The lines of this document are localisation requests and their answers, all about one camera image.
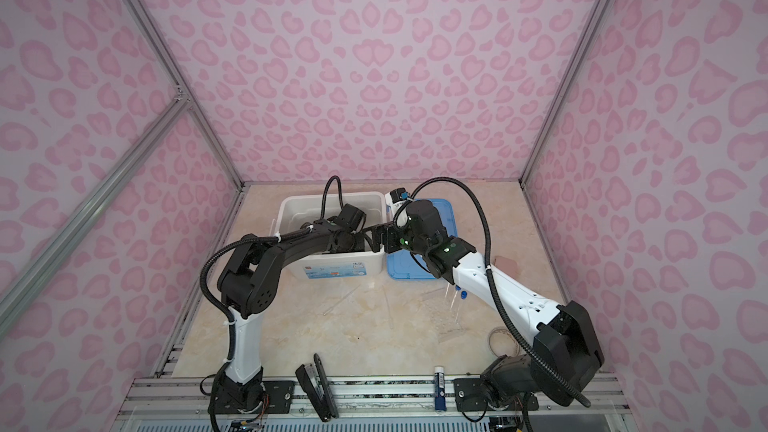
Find blue white marker pen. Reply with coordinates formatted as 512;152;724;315
433;366;447;412

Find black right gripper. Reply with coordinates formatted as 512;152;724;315
360;218;431;256

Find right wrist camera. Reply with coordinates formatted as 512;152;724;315
385;187;412;219

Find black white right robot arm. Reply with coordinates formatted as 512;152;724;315
373;189;604;410

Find pink case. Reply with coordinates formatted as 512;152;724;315
493;256;520;280

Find blue capped test tube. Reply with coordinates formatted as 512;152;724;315
442;283;456;309
452;289;468;322

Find clear acrylic test tube rack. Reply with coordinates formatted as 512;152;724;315
421;289;465;344

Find black stapler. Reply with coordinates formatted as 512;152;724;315
295;353;339;422

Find glass stirring rod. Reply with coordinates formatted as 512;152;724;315
383;288;395;330
323;286;360;316

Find blue plastic bin lid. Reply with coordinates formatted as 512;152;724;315
386;197;460;282

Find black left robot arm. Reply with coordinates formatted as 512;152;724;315
199;204;386;420

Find white plastic storage bin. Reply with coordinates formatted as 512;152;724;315
272;191;388;280

